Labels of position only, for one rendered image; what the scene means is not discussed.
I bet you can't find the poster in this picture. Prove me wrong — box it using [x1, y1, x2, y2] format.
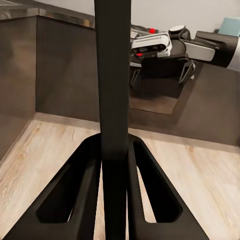
[94, 0, 132, 240]

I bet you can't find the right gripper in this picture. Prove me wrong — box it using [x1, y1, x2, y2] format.
[130, 44, 194, 90]

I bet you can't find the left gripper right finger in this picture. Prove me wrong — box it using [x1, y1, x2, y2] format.
[126, 133, 210, 240]

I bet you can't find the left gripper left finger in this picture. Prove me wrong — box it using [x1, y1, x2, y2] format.
[2, 133, 102, 240]

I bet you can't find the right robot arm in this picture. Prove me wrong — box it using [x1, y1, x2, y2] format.
[130, 25, 240, 90]

